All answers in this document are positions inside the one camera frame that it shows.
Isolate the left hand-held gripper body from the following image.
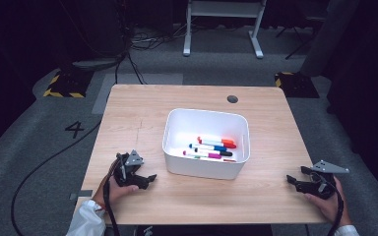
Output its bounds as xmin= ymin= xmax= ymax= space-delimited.
xmin=112 ymin=148 xmax=145 ymax=188

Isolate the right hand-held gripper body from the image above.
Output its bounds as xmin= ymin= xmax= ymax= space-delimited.
xmin=303 ymin=159 xmax=350 ymax=201

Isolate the white plastic bin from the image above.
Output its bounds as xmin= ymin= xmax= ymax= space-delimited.
xmin=161 ymin=107 xmax=251 ymax=181

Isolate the magenta marker pen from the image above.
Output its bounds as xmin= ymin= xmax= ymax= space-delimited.
xmin=182 ymin=149 xmax=223 ymax=160

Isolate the black marker pen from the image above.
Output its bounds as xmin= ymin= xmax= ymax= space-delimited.
xmin=194 ymin=147 xmax=234 ymax=157

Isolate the orange marker pen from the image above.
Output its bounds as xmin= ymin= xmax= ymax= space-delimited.
xmin=197 ymin=136 xmax=236 ymax=147

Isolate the person's left hand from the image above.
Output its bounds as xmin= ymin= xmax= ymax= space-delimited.
xmin=93 ymin=160 xmax=140 ymax=208

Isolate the person's right hand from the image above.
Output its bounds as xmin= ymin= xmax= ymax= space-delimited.
xmin=304 ymin=176 xmax=352 ymax=228

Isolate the grey tape piece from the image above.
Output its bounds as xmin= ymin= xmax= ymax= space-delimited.
xmin=69 ymin=190 xmax=94 ymax=201

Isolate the yellow black striped block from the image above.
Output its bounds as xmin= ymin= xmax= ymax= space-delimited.
xmin=42 ymin=69 xmax=95 ymax=98
xmin=274 ymin=71 xmax=320 ymax=99

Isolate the black tripod stand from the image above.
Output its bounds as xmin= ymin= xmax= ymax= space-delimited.
xmin=275 ymin=16 xmax=313 ymax=61

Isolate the grey curtain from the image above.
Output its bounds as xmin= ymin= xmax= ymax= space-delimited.
xmin=299 ymin=0 xmax=362 ymax=78

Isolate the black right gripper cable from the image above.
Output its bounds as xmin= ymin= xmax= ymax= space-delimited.
xmin=328 ymin=186 xmax=346 ymax=236

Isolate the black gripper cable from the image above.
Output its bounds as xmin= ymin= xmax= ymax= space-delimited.
xmin=102 ymin=176 xmax=121 ymax=236
xmin=328 ymin=186 xmax=346 ymax=236

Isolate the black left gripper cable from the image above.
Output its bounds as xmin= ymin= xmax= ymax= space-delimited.
xmin=102 ymin=176 xmax=121 ymax=236

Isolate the long black floor cable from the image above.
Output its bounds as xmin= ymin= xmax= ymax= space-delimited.
xmin=10 ymin=121 xmax=103 ymax=236

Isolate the black stand cable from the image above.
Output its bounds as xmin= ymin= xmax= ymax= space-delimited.
xmin=114 ymin=52 xmax=149 ymax=86

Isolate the black floor cable bundle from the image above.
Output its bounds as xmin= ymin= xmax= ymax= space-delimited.
xmin=129 ymin=24 xmax=191 ymax=52

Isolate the white metal desk frame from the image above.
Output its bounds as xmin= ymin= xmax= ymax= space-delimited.
xmin=182 ymin=0 xmax=268 ymax=59

